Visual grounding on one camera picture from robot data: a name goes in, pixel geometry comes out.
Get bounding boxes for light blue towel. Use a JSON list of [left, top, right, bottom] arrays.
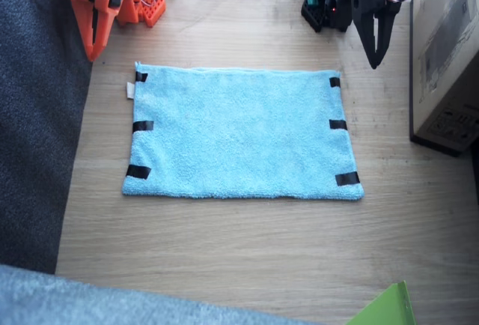
[[121, 61, 365, 201]]

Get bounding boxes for brown cardboard box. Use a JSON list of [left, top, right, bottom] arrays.
[[409, 0, 479, 157]]

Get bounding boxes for dark grey foam panel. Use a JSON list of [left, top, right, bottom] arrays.
[[0, 0, 93, 276]]

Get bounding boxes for light grey foam panel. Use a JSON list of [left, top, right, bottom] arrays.
[[0, 263, 311, 325]]

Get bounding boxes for lime green plastic bracket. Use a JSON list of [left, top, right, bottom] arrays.
[[346, 280, 417, 325]]

